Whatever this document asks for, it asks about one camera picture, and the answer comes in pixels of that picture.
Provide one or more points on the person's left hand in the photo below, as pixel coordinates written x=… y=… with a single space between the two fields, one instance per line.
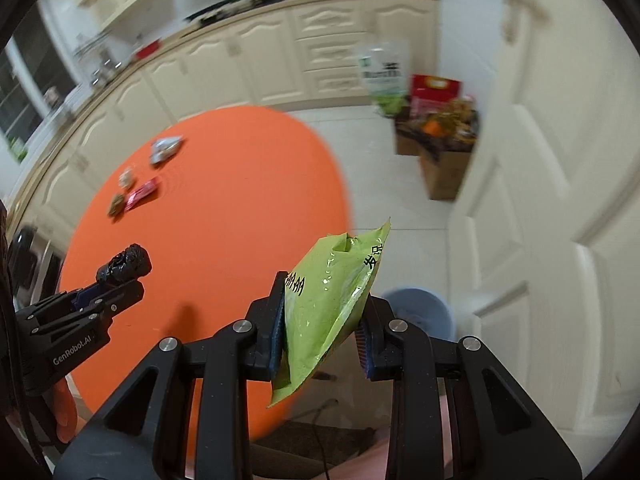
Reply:
x=65 y=410

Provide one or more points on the brown scrap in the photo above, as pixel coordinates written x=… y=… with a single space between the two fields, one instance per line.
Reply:
x=117 y=204

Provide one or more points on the stainless built-in appliance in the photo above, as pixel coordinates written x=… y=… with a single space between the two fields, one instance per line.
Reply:
x=30 y=260

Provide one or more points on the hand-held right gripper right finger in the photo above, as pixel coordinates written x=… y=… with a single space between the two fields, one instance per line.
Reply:
x=362 y=350

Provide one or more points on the large cardboard box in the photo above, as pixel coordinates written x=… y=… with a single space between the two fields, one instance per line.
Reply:
x=445 y=172

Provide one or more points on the small cardboard box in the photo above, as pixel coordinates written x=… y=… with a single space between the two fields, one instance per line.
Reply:
x=407 y=140

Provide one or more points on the person's leg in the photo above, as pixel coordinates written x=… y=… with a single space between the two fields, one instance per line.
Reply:
x=360 y=460

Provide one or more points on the green snack packet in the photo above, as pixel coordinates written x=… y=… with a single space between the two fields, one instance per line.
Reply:
x=330 y=310

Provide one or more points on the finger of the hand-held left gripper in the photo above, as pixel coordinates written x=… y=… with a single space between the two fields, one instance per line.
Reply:
x=87 y=296
x=115 y=307

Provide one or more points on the silver snack wrapper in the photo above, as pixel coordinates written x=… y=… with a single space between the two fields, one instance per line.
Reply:
x=166 y=150

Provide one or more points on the red plastic basin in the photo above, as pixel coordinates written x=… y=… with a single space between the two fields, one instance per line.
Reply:
x=148 y=49

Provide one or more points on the cream base kitchen cabinets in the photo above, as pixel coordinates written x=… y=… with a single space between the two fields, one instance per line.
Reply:
x=225 y=60

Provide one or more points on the cream cabinet drawer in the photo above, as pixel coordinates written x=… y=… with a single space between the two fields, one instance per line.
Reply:
x=337 y=81
x=332 y=52
x=330 y=20

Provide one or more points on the wall utensil rack with ladles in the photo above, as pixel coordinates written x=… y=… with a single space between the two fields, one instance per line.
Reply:
x=100 y=60

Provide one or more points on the red box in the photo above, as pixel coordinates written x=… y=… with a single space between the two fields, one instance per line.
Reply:
x=435 y=90

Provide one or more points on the dark kitchen window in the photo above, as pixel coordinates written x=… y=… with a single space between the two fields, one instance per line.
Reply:
x=30 y=75

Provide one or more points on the cream panelled door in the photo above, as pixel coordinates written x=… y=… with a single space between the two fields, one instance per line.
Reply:
x=550 y=160

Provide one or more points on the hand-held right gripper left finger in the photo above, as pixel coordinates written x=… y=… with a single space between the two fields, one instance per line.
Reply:
x=277 y=340

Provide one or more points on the orange covered round table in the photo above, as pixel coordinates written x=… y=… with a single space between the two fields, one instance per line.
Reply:
x=210 y=220

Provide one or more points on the red snack wrapper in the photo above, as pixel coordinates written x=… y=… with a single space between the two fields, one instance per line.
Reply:
x=141 y=194

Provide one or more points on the yellow cooking oil bottle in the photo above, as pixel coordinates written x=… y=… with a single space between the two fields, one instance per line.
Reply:
x=440 y=125

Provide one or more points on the beige scrap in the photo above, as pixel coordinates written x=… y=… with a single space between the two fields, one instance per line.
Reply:
x=127 y=176

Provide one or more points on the clear printed rice bag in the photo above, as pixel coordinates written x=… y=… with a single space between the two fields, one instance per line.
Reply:
x=382 y=75

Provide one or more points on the blue plastic bin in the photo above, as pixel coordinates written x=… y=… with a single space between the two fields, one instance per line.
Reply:
x=425 y=310

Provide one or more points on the green bottle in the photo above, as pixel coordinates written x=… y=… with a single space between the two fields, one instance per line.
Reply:
x=16 y=147

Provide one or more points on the black gas stove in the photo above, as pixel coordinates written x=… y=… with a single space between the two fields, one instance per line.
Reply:
x=235 y=5

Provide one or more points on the small pink object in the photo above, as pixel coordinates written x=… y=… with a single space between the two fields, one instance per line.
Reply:
x=51 y=95

